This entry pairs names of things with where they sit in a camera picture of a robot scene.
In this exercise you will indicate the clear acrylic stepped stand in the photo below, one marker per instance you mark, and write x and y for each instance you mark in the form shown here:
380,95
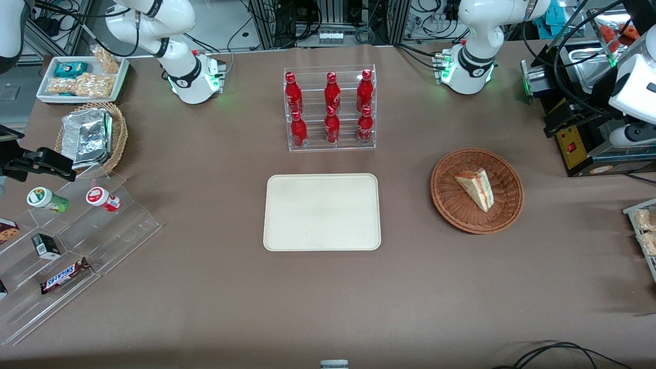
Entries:
123,225

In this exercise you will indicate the Snickers chocolate bar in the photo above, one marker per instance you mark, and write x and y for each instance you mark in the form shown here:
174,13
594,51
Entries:
64,275

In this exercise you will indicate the triangular sandwich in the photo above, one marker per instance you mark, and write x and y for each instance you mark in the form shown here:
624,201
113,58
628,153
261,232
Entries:
479,188

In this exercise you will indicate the light wicker basket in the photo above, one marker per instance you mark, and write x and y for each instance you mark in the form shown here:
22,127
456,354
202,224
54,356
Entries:
119,136

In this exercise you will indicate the small clear peanut snack bag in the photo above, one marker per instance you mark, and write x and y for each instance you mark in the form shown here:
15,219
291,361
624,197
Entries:
106,60

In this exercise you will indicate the steel warmer pan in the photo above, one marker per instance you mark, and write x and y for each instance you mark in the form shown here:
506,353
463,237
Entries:
584,56

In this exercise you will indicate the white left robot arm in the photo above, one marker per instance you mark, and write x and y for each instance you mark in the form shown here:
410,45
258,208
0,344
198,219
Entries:
474,31

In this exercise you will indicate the clear bag of puffed snack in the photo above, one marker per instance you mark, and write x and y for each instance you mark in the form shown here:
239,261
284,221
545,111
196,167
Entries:
646,219
649,244

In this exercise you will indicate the brown cookie box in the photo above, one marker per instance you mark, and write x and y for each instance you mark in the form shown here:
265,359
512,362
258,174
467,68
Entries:
7,231

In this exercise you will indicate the grey camera mount top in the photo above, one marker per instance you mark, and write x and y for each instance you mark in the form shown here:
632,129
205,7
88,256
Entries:
334,364

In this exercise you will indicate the white power strip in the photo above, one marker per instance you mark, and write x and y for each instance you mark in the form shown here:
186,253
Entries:
331,37

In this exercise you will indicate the red yoghurt drink bottle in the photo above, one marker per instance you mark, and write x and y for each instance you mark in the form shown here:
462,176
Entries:
101,198

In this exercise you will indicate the beige plastic tray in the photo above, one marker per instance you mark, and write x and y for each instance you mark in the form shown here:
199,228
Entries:
322,212

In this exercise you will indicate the small black box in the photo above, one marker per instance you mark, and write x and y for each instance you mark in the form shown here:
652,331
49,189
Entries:
46,246

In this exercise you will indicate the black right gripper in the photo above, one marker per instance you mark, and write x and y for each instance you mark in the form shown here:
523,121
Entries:
11,165

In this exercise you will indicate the silver foil package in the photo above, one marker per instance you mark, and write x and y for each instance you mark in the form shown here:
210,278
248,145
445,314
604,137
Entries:
87,137

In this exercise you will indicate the teal snack packet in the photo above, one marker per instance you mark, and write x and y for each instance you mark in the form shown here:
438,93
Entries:
70,69

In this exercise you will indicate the black food warmer cabinet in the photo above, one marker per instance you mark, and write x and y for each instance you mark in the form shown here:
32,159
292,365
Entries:
581,148

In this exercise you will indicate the green yoghurt drink bottle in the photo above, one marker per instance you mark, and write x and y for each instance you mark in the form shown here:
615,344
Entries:
45,199

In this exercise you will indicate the brown wicker basket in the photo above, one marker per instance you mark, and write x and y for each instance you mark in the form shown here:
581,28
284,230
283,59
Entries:
451,205

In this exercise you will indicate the dark packet at stand edge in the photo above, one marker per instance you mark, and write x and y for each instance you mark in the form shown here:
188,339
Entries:
2,290

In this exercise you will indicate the white rectangular snack tray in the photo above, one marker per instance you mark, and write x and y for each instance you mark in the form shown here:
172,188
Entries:
120,77

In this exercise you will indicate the clear acrylic bottle rack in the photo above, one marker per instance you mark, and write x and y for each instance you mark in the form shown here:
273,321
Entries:
313,146

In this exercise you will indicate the teal paper packet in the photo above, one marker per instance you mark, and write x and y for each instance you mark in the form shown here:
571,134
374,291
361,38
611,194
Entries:
556,15

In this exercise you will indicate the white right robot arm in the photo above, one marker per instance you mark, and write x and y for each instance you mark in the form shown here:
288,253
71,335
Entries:
177,51

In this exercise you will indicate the large clear peanut snack bag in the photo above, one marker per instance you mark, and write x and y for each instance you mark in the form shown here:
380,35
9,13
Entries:
84,85

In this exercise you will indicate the red cola bottle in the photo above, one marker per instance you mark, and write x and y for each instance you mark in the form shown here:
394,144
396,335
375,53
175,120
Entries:
365,128
364,92
332,128
293,95
299,132
332,95

